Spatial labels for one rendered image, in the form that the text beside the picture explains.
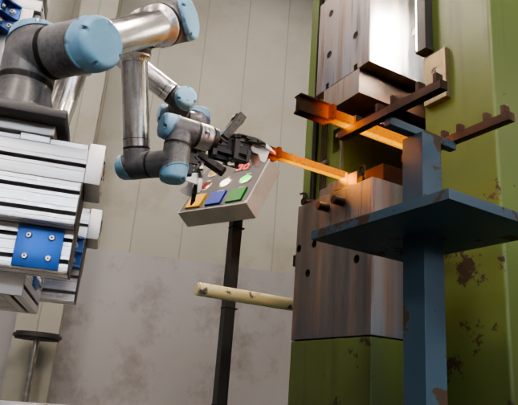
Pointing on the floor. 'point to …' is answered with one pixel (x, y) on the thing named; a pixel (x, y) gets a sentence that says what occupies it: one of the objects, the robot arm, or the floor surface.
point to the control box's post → (226, 316)
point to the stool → (34, 353)
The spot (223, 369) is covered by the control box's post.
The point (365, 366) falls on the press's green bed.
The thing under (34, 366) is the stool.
